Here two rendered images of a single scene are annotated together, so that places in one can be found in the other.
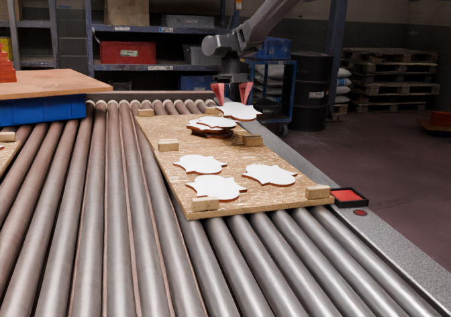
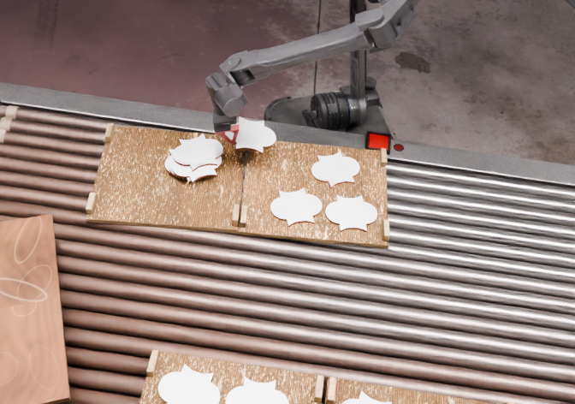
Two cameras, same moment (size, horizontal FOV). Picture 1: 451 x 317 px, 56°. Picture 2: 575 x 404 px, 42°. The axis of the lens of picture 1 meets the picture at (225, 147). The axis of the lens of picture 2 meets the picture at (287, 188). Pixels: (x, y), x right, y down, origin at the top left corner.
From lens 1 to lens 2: 1.95 m
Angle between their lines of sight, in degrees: 65
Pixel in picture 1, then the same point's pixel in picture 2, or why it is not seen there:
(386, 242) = (438, 157)
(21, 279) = (442, 350)
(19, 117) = not seen: hidden behind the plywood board
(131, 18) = not seen: outside the picture
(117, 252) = (422, 297)
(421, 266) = (467, 159)
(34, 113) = not seen: hidden behind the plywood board
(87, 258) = (425, 314)
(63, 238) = (395, 325)
